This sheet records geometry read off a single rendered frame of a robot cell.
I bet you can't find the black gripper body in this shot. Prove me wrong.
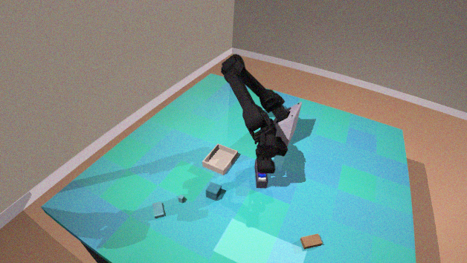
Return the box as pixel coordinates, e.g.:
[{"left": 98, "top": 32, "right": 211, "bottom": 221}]
[{"left": 254, "top": 138, "right": 275, "bottom": 173}]

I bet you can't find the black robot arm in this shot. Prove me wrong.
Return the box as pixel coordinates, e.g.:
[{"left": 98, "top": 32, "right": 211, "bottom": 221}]
[{"left": 221, "top": 54, "right": 290, "bottom": 158}]

